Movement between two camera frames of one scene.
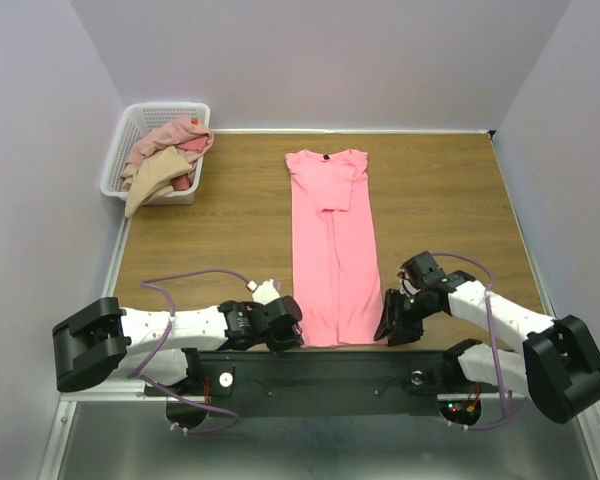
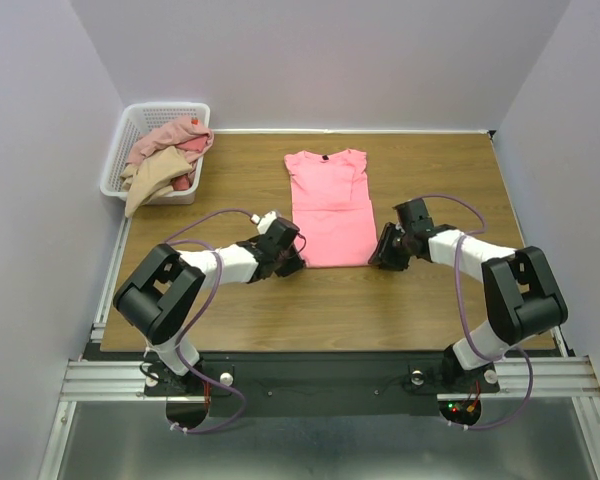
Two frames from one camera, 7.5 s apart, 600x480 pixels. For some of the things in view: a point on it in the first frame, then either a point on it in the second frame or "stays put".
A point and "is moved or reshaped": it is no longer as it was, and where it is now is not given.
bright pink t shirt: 336,273 is moved or reshaped
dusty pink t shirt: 172,134 stays put
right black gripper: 402,317 → 389,248
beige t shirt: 151,177 stays put
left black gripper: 290,339 → 295,263
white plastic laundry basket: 139,119 stays put
